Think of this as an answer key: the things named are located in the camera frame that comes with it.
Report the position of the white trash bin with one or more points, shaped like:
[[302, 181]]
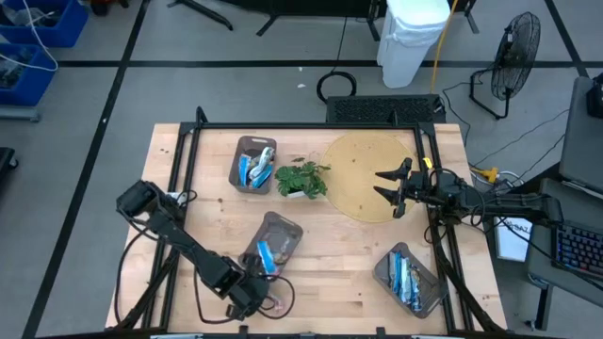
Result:
[[410, 47]]

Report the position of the black partition screen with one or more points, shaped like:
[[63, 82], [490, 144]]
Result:
[[306, 4]]

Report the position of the dark grey desk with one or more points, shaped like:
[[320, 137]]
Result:
[[581, 150]]

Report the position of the black floor object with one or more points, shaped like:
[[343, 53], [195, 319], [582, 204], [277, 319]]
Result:
[[7, 157]]

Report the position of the silver mounting bracket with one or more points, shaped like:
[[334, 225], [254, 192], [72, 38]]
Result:
[[181, 197]]

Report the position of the black backlit keyboard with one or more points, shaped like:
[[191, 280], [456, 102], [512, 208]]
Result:
[[579, 247]]

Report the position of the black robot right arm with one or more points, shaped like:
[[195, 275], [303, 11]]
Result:
[[509, 205]]

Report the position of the white printed paper sign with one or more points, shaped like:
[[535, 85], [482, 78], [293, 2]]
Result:
[[513, 247]]

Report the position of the black mesh computer tower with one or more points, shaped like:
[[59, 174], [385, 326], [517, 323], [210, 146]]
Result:
[[384, 109]]

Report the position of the black desktop device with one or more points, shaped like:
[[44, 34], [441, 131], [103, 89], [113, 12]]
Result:
[[596, 99]]

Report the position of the blue and white granola bar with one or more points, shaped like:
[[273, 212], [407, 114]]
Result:
[[244, 169], [406, 282]]

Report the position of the yellow power plug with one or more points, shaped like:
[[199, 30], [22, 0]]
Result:
[[491, 175]]

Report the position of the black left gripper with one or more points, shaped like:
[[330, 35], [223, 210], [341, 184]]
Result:
[[249, 299]]

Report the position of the black aluminium rig frame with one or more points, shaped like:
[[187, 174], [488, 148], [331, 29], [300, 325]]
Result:
[[306, 125]]

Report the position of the green plant in white pot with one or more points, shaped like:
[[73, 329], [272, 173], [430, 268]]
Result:
[[301, 179]]

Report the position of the grey cart platform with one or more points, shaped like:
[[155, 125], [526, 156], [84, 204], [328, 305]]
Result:
[[19, 113]]

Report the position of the green and blue granola bar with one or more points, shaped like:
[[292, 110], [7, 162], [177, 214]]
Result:
[[267, 157]]

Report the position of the grey plastic bin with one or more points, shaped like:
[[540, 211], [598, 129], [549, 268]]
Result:
[[234, 181], [432, 288], [278, 221]]

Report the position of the blue storage bin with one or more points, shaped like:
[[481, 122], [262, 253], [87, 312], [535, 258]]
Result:
[[70, 28], [33, 87]]

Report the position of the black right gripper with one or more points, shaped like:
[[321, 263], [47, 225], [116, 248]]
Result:
[[419, 188]]

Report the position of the black floor fan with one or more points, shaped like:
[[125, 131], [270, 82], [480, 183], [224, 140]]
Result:
[[516, 56]]

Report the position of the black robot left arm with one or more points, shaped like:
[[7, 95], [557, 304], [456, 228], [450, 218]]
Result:
[[188, 242]]

